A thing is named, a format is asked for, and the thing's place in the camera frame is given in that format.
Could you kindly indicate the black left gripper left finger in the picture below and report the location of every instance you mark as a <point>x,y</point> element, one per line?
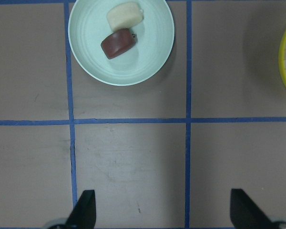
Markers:
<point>83,215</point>

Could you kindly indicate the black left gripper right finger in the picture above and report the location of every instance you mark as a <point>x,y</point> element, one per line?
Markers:
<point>245,214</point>

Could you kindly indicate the brown steamed bun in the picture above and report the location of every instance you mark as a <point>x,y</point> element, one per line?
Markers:
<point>118,43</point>

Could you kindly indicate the white steamed bun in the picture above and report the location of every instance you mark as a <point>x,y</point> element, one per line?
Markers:
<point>124,16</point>

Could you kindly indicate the light green plate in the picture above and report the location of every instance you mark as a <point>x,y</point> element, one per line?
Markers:
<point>88,27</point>

